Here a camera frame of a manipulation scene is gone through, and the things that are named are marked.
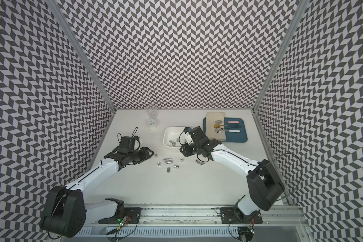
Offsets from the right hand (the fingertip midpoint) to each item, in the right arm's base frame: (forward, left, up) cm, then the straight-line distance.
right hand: (183, 151), depth 83 cm
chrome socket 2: (0, +11, -10) cm, 14 cm away
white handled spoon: (+22, -25, -11) cm, 35 cm away
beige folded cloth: (+33, -19, -10) cm, 40 cm away
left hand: (0, +19, -4) cm, 19 cm away
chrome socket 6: (-6, +9, -10) cm, 15 cm away
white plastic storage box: (+16, +7, -8) cm, 19 cm away
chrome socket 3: (-3, +10, -9) cm, 14 cm away
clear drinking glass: (+36, +25, -5) cm, 44 cm away
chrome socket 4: (-3, +15, -10) cm, 18 cm away
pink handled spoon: (+31, -27, -11) cm, 42 cm away
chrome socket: (+2, +17, -9) cm, 19 cm away
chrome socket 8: (-2, -11, -10) cm, 15 cm away
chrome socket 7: (-1, -8, -11) cm, 14 cm away
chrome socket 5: (-4, +5, -11) cm, 12 cm away
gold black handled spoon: (+27, -24, -11) cm, 37 cm away
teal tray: (+17, -39, -11) cm, 44 cm away
